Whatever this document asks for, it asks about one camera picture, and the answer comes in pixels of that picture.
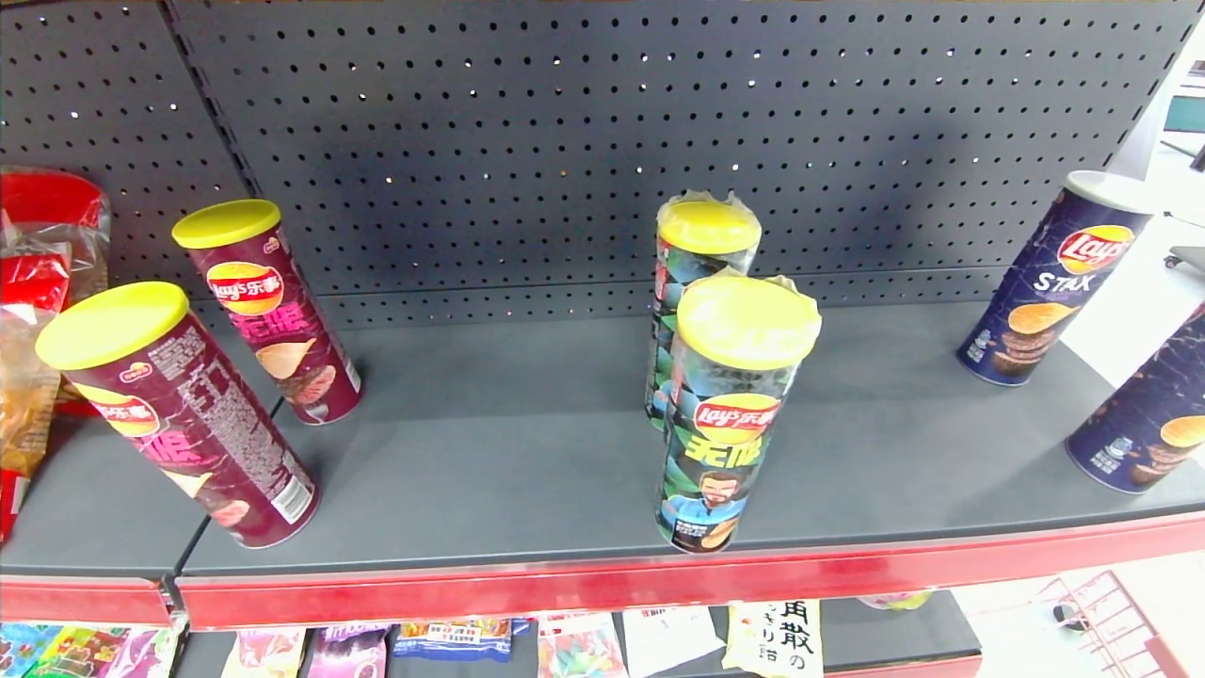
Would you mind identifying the grey and red shop shelf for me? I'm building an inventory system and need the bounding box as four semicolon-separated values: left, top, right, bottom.
0;0;1205;678

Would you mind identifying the green chip can yellow lid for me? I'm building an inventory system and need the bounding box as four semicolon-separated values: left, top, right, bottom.
644;191;763;431
655;274;822;556

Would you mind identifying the white snack pack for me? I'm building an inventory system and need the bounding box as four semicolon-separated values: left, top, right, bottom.
621;605;728;678

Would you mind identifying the red clear candy pack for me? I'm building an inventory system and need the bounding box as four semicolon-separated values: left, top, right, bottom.
537;612;630;678

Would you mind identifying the maroon chip can yellow lid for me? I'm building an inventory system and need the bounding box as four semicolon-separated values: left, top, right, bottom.
35;281;322;550
171;199;364;427

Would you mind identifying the blue snack pack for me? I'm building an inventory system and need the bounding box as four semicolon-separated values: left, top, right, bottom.
393;618;530;663

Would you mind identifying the cream snack pack black print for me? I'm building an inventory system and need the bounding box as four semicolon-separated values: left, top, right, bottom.
722;599;825;678

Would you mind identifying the purple snack pack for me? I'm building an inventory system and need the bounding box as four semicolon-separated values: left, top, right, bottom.
301;624;391;678

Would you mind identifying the dark blue chip can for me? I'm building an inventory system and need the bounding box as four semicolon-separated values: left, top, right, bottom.
956;170;1155;388
1065;303;1205;495

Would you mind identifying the pink snack pack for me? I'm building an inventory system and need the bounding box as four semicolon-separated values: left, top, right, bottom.
220;627;308;678

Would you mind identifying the red clear snack bag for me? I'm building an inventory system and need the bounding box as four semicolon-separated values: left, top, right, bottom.
0;167;112;312

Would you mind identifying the orange snack bag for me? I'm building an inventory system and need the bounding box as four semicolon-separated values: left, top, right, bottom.
0;306;63;542

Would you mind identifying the colourful candy pack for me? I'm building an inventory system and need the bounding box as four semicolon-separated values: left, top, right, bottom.
0;621;180;678

